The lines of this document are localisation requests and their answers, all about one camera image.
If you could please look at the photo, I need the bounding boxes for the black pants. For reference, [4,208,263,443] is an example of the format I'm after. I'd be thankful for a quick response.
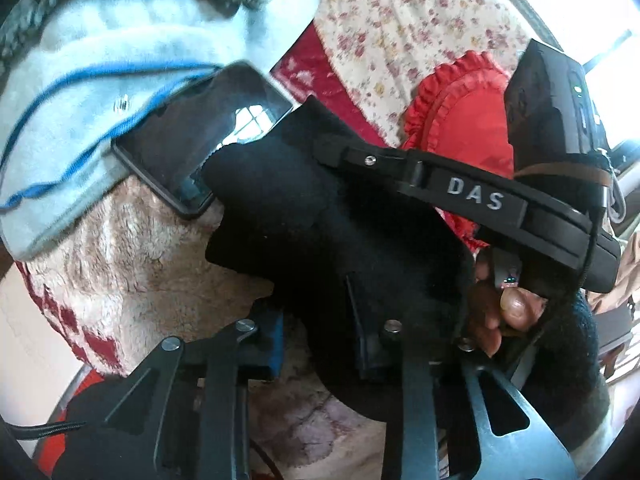
[202,99,473,422]

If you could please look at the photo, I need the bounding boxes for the person's right hand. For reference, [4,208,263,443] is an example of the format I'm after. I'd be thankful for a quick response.
[466,248,547,358]

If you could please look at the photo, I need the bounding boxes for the red white plush blanket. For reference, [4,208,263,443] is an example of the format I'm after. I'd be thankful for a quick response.
[14,22,402,480]

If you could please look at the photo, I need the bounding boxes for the red heart ruffled cushion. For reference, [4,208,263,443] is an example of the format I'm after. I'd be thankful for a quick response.
[399,49,522,256]

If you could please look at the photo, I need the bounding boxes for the black smartphone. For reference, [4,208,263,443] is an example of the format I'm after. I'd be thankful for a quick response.
[112,61,296,219]

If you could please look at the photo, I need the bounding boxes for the floral beige quilt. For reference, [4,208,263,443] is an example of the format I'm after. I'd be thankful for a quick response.
[314,0,535,146]

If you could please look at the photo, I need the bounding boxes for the light blue fleece garment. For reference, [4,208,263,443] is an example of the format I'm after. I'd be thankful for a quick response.
[1,0,320,261]

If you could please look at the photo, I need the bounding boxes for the black camera box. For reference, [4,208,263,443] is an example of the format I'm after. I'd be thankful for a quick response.
[503,39,614,212]

